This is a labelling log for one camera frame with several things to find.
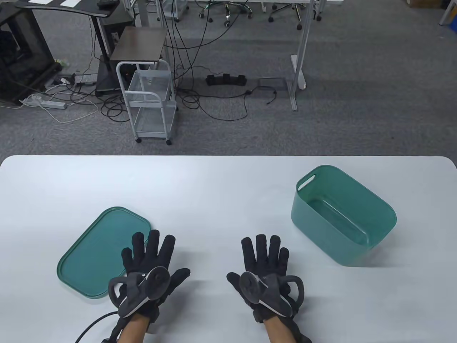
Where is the person's right hand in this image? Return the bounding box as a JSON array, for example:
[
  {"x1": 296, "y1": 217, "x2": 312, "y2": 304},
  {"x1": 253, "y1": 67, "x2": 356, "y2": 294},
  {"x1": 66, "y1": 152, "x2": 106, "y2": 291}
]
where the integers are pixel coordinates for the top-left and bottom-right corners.
[{"x1": 226, "y1": 234, "x2": 304, "y2": 324}]

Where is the person's left hand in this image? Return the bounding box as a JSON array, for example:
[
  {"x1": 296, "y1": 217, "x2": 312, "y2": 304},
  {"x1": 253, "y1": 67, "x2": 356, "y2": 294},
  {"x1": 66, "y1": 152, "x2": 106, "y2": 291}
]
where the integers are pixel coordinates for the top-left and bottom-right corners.
[{"x1": 118, "y1": 229, "x2": 191, "y2": 324}]

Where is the green plastic storage box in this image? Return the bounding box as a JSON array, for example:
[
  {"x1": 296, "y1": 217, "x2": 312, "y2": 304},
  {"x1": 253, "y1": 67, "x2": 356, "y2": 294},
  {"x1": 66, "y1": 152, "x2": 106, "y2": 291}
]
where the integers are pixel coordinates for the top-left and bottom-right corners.
[{"x1": 291, "y1": 165, "x2": 397, "y2": 267}]

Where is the green plastic box lid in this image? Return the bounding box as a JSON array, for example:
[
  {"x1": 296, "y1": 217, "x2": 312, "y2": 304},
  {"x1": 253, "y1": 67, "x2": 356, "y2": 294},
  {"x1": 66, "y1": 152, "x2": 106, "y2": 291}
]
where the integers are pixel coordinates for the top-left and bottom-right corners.
[{"x1": 57, "y1": 207, "x2": 151, "y2": 299}]

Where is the person's left forearm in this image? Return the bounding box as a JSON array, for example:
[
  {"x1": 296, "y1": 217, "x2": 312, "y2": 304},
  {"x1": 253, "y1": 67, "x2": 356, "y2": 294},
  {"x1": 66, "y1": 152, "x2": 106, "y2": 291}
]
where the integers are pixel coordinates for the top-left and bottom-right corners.
[{"x1": 117, "y1": 316, "x2": 150, "y2": 343}]

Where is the person's right forearm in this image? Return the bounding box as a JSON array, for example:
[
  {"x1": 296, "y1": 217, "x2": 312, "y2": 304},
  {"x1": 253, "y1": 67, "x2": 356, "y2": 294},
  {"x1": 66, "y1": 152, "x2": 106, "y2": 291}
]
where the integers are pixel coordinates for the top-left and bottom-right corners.
[{"x1": 262, "y1": 316, "x2": 297, "y2": 343}]

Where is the grey left hand tracker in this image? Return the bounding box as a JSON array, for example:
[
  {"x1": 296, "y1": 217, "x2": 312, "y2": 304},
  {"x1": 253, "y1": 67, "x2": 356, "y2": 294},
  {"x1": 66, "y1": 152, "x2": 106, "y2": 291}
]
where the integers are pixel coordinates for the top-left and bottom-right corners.
[{"x1": 108, "y1": 266, "x2": 171, "y2": 318}]

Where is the grey hand tracker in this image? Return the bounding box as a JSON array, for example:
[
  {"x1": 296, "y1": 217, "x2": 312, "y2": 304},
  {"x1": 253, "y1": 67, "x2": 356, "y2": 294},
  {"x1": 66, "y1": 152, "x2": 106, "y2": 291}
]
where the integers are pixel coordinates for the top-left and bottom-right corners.
[
  {"x1": 108, "y1": 266, "x2": 171, "y2": 318},
  {"x1": 238, "y1": 271, "x2": 305, "y2": 318}
]

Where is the grey right hand tracker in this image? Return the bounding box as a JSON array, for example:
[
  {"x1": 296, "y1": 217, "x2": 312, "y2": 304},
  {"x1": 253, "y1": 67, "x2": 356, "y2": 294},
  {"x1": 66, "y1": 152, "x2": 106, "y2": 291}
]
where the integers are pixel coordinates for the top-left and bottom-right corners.
[{"x1": 238, "y1": 271, "x2": 305, "y2": 318}]

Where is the white power strip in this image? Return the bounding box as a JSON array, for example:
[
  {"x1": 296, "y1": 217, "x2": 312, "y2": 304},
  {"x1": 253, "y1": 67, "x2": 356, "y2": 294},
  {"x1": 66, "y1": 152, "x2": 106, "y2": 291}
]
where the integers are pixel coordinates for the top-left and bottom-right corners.
[{"x1": 20, "y1": 95, "x2": 67, "y2": 110}]

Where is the brown side table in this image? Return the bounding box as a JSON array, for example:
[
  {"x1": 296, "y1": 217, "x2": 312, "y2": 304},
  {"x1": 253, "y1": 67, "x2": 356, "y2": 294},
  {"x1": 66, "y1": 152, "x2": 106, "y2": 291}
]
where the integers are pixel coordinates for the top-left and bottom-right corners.
[{"x1": 109, "y1": 27, "x2": 169, "y2": 62}]

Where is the black office chair base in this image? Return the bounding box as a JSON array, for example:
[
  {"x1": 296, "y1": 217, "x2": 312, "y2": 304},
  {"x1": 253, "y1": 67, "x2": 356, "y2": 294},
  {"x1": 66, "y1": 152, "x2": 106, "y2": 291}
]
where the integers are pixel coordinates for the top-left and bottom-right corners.
[{"x1": 268, "y1": 0, "x2": 323, "y2": 31}]

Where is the white mesh trolley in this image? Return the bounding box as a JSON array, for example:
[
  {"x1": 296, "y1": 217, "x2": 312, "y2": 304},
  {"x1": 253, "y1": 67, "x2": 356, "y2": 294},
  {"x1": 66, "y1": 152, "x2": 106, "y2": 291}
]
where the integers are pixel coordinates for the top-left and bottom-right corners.
[{"x1": 157, "y1": 0, "x2": 190, "y2": 22}]

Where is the chrome office chair base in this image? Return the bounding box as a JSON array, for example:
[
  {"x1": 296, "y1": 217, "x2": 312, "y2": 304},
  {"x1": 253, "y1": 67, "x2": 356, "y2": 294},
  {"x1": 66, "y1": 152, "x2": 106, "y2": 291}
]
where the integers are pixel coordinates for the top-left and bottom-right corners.
[{"x1": 198, "y1": 0, "x2": 254, "y2": 28}]

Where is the black desk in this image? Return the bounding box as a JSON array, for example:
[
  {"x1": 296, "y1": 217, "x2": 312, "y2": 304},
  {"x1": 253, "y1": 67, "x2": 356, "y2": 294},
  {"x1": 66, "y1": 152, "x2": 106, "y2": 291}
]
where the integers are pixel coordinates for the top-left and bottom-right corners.
[{"x1": 14, "y1": 0, "x2": 136, "y2": 96}]

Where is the white table leg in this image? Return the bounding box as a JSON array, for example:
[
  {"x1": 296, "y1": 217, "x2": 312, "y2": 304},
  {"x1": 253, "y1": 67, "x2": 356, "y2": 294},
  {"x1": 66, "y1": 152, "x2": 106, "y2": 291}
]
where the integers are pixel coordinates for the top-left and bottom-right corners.
[{"x1": 438, "y1": 0, "x2": 457, "y2": 26}]

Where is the black left glove cable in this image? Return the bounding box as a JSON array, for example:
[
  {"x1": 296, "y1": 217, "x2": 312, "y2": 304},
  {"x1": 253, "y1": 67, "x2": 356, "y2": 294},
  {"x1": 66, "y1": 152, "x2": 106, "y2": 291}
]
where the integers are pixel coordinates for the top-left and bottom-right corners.
[{"x1": 74, "y1": 311, "x2": 119, "y2": 343}]

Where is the white cable loop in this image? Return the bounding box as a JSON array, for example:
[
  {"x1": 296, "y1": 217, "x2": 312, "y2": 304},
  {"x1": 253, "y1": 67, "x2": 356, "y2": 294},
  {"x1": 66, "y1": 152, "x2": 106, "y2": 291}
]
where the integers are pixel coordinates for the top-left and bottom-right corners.
[{"x1": 43, "y1": 96, "x2": 99, "y2": 124}]

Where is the black floor cable with adapter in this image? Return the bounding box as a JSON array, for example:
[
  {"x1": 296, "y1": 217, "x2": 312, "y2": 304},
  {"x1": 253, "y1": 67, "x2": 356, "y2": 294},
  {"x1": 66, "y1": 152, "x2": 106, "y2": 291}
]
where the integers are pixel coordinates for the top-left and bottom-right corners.
[{"x1": 177, "y1": 86, "x2": 277, "y2": 121}]

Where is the white wire rolling cart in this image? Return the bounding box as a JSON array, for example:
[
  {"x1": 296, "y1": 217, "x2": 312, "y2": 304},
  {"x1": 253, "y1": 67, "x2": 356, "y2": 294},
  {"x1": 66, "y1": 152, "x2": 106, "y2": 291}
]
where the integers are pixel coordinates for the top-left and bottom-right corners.
[{"x1": 116, "y1": 60, "x2": 178, "y2": 145}]

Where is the white desk frame leg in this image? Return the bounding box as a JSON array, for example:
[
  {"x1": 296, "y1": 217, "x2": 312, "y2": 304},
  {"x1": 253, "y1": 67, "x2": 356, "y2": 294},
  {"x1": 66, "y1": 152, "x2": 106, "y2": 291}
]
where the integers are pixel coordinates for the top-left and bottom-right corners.
[{"x1": 288, "y1": 0, "x2": 315, "y2": 111}]

